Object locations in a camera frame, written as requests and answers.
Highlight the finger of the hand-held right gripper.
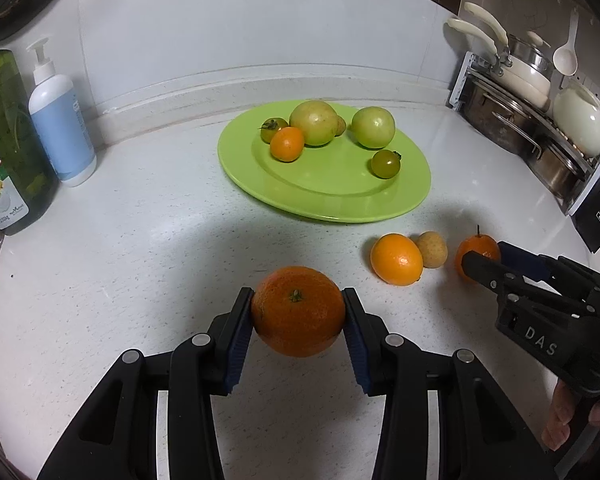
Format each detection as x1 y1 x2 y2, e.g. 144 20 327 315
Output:
497 241 558 282
461 251 528 297

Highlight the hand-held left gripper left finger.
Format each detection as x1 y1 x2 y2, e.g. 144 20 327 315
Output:
37 287 255 480

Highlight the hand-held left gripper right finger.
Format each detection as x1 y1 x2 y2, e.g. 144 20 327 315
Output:
341 287 562 480

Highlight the small orange with stem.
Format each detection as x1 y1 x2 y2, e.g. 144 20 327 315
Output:
454 225 502 281

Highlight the large dark orange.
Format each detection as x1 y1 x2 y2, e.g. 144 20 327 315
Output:
250 266 347 359

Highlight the small green tomato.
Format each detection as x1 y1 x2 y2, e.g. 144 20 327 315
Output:
258 117 290 144
370 149 403 180

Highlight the green plate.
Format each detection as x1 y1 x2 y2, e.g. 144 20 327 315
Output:
217 101 432 224

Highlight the person's right hand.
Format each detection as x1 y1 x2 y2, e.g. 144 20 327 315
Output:
541 379 600 452

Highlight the small steel pot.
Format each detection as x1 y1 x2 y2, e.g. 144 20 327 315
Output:
527 139 597 202

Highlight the large steel pot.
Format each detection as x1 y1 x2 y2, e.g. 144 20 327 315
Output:
462 76 547 157

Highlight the white ceramic pitcher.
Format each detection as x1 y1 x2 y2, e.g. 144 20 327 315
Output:
552 82 600 158

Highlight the white saucepan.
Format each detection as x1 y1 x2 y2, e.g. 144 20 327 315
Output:
447 16 552 100

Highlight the metal pot rack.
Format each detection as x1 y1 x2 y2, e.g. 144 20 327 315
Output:
447 51 600 217

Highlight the steel pot with lid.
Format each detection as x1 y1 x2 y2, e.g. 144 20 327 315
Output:
462 2 557 75

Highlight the white spoon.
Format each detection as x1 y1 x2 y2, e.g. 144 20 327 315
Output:
552 7 580 77

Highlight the white blue pump bottle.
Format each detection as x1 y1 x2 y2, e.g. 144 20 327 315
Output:
27 38 98 188

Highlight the green dish soap bottle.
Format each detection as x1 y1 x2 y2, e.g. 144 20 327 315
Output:
0 48 61 237

